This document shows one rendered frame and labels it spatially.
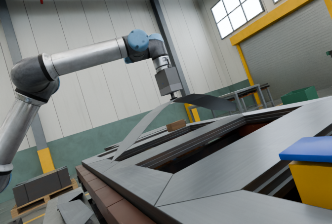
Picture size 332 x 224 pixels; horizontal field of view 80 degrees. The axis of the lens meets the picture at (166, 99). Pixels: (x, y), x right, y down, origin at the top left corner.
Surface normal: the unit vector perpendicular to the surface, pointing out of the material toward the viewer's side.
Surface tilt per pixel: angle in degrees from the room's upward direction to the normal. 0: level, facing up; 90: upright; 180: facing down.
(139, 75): 90
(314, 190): 90
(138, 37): 94
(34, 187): 90
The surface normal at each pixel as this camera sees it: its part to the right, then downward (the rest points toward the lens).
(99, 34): 0.45, -0.21
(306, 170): -0.83, 0.25
